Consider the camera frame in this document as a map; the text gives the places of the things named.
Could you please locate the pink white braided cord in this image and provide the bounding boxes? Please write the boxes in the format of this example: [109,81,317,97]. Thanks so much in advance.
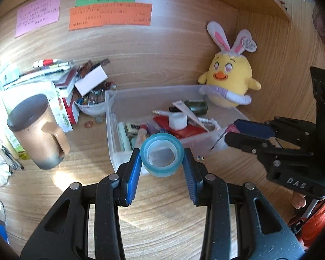
[197,115,223,132]

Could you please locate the red tea packet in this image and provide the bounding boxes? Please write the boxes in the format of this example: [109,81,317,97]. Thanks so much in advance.
[153,116,206,139]

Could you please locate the dark green spray bottle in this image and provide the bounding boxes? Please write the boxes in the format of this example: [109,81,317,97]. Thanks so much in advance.
[183,100,208,116]

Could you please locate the white tape roll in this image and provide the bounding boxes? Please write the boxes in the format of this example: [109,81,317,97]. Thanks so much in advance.
[168,113,188,131]

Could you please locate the blue tape roll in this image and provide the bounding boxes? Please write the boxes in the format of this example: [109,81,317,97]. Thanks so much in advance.
[140,133,184,178]

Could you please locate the gold beige pen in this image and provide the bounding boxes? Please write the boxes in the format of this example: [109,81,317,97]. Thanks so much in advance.
[152,110,178,117]

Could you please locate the white lip balm stick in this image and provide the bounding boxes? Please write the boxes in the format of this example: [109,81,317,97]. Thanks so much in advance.
[134,124,148,148]

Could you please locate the white green cream tube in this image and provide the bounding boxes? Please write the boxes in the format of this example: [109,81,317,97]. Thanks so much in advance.
[118,122,132,151]

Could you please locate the white mahjong tile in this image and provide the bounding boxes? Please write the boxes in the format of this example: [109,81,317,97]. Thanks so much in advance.
[124,122,140,137]

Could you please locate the person right hand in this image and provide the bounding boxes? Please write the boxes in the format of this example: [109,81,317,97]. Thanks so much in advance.
[291,192,306,210]

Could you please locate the yellow chick plush toy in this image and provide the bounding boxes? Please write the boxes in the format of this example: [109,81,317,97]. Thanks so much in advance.
[198,21,261,108]

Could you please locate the clear plastic storage box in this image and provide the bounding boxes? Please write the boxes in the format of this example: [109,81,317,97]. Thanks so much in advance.
[105,85,246,170]

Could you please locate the brown ceramic mug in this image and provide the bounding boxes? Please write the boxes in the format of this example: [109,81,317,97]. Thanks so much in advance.
[7,94,70,170]

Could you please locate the bowl of beads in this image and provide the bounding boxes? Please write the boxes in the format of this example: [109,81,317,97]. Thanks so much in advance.
[73,81,117,117]

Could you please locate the white small box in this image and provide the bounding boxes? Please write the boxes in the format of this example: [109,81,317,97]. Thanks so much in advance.
[75,65,108,96]

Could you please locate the stack of books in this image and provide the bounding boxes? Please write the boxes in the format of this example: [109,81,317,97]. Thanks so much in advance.
[0,57,110,133]

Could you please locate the orange sticky note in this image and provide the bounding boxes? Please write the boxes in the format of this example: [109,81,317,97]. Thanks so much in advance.
[69,2,153,31]

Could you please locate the pink sticky note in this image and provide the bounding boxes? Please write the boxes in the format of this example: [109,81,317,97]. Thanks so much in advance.
[15,0,60,38]

